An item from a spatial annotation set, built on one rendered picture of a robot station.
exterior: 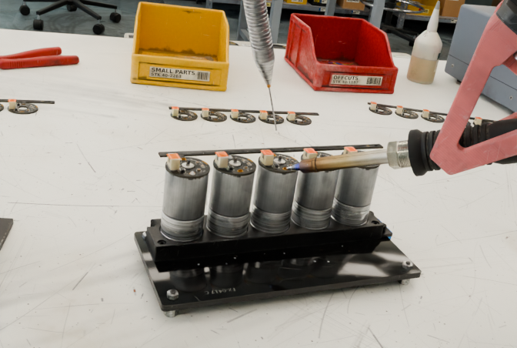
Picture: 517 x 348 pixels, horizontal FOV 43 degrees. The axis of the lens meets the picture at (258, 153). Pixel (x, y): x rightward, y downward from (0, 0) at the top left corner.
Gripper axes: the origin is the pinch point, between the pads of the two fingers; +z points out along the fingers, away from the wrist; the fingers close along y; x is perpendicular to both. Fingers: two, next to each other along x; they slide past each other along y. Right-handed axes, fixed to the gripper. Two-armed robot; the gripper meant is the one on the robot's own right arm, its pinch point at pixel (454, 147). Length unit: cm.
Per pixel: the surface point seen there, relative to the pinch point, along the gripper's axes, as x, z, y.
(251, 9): -11.9, 0.6, 3.6
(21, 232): -14.6, 20.0, 6.1
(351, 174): -2.5, 6.7, -3.4
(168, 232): -7.9, 13.4, 4.5
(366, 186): -1.3, 6.8, -3.8
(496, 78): 3.8, 5.6, -45.5
